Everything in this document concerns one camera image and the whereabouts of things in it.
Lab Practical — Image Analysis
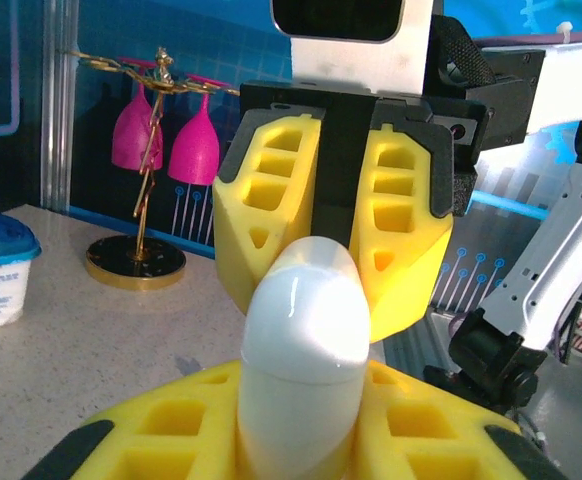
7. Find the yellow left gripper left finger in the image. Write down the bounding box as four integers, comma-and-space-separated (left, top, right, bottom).
20, 359, 245, 480

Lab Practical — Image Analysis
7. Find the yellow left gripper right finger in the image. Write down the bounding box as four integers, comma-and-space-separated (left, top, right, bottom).
350, 359, 572, 480

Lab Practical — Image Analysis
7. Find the pink plastic wine glass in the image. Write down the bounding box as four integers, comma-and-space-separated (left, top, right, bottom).
111, 57, 165, 174
166, 74, 221, 188

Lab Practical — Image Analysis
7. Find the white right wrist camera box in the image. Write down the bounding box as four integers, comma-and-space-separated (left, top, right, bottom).
270, 0, 445, 97

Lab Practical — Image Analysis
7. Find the gold wire glass rack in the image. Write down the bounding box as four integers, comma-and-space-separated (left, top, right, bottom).
63, 47, 242, 294

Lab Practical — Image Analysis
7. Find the black mesh cable sleeve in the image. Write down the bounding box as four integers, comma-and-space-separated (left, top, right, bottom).
424, 14, 498, 97

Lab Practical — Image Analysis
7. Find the aluminium frame post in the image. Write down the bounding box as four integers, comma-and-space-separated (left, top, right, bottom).
42, 0, 80, 212

